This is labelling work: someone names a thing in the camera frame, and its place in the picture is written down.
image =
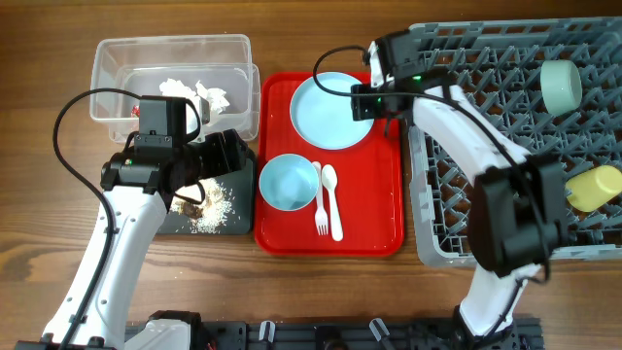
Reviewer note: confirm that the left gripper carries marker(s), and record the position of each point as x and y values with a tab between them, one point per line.
226	157

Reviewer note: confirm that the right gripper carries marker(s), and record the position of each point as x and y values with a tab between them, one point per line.
364	100

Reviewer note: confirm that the light blue plate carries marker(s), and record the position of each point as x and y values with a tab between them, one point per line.
325	120

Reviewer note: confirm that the white napkin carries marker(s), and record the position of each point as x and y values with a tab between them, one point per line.
215	97
175	88

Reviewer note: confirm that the food scraps and rice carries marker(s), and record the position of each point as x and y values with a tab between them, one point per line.
200	209

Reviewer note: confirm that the light blue bowl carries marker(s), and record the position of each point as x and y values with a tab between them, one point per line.
288	182

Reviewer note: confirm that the white plastic spoon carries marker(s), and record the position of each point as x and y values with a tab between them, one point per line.
329	181

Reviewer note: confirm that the white plastic fork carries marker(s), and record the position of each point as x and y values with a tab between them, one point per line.
321	216

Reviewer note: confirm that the mint green bowl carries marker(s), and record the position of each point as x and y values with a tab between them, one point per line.
560	86

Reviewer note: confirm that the yellow plastic cup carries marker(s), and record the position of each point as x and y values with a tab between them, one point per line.
594	188

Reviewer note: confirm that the red strawberry cake wrapper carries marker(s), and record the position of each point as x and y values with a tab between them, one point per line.
135	112

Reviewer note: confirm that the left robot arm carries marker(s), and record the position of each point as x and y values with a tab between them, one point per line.
135	192

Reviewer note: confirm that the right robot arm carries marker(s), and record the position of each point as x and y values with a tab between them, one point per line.
517	216

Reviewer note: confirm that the black food waste tray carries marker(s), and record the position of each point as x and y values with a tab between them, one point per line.
242	184

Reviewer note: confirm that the clear plastic waste bin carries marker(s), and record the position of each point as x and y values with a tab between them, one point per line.
225	61

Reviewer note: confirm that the grey dishwasher rack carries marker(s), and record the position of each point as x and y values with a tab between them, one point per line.
497	63

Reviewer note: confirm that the red serving tray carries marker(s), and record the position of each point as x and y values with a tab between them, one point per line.
368	193

